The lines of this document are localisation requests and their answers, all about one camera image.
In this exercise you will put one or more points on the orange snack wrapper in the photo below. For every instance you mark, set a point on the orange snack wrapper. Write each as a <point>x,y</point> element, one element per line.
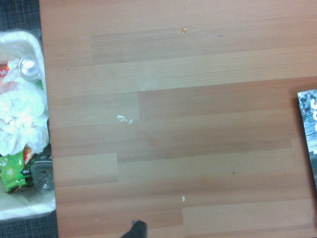
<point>27,153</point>

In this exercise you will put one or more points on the green can with silver top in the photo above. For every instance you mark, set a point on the green can with silver top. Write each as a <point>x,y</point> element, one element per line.
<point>28,68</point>

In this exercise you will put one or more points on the green snack wrapper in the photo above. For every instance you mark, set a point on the green snack wrapper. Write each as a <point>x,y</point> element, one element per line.
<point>11,171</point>

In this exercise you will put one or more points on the crumpled white tissue paper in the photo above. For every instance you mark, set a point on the crumpled white tissue paper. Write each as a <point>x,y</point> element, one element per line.
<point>19,119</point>

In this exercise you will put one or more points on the trash bin with white liner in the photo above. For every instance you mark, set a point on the trash bin with white liner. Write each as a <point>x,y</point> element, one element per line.
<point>24,210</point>

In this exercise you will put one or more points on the red and orange drink can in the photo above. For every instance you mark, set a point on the red and orange drink can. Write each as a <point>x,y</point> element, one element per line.
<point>3,72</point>

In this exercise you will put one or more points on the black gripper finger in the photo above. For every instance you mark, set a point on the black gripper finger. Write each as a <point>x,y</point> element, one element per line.
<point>138,230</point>

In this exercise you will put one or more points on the grey printed book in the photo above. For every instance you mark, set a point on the grey printed book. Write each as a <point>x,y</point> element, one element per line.
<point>310,119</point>

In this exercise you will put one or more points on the dark clear plastic container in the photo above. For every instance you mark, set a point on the dark clear plastic container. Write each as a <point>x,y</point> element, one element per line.
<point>43,173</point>

